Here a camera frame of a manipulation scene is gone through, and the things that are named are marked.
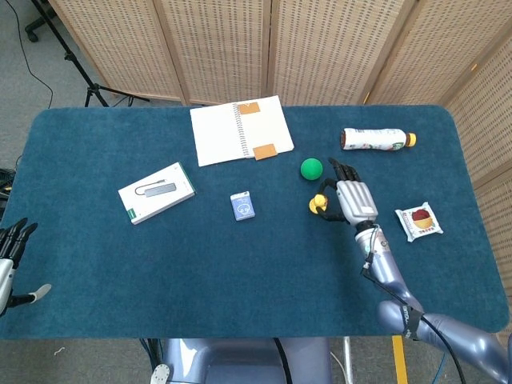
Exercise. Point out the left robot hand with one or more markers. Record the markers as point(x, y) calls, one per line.
point(10, 260)

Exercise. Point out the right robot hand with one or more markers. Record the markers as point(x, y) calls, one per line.
point(354, 196)

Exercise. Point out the small yellow toy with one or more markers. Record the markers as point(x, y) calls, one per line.
point(319, 201)

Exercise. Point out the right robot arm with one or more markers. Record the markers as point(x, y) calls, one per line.
point(400, 292)

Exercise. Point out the green ball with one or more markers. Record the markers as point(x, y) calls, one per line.
point(311, 169)

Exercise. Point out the white labelled drink bottle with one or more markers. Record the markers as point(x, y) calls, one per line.
point(374, 139)

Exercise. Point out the snack packet with red bowl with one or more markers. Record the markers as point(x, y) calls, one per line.
point(419, 221)

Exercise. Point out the small blue card box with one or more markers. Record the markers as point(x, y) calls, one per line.
point(242, 205)

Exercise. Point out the open spiral notebook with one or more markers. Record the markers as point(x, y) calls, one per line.
point(240, 130)

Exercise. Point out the wicker folding screen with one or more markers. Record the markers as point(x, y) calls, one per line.
point(320, 52)

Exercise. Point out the dark blue table mat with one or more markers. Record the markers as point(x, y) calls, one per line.
point(160, 272)

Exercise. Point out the white usb hub box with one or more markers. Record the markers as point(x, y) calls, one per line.
point(157, 193)

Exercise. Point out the white table leg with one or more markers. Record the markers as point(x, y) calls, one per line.
point(348, 360)

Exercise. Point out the yellow floor tape strip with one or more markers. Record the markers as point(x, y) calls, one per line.
point(399, 360)

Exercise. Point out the blue-grey robot torso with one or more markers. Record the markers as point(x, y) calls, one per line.
point(244, 360)

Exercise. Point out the black tripod stand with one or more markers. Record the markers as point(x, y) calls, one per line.
point(72, 60)

